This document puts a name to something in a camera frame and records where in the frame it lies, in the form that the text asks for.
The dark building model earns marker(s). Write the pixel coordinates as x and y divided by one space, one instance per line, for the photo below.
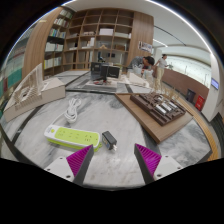
103 71

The wall screen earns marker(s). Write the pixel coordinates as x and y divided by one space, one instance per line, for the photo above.
215 83

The glass-fronted book shelf unit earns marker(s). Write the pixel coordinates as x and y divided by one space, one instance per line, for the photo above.
13 73

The dark bin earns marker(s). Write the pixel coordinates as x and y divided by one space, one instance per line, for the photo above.
191 96

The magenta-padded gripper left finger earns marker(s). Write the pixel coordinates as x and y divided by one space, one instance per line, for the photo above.
80 160

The white and green power strip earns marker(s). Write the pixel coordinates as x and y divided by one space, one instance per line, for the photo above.
73 136

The wall poster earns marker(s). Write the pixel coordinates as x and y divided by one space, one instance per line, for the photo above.
145 46

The wooden shelf unit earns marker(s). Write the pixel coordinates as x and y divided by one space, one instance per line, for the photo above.
103 36

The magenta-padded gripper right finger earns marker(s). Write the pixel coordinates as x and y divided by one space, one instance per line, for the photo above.
150 160

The black charger block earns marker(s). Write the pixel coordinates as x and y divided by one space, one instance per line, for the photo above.
108 140

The white slatted architectural model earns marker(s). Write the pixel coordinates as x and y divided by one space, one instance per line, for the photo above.
31 91

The small white architectural model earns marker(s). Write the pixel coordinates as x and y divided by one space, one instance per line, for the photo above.
138 80

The brown architectural model wooden base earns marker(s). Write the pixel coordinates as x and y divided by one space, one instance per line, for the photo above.
156 110

